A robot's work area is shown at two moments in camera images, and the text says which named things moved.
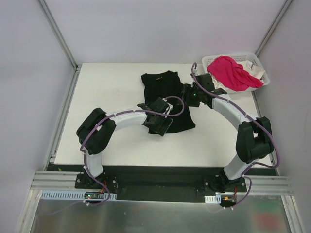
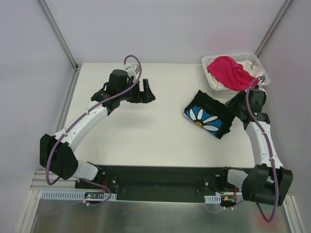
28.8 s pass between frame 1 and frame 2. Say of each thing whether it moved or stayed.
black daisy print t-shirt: moved
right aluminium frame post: stayed
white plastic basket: stayed
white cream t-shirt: stayed
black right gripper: moved
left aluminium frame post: stayed
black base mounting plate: stayed
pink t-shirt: stayed
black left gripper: moved
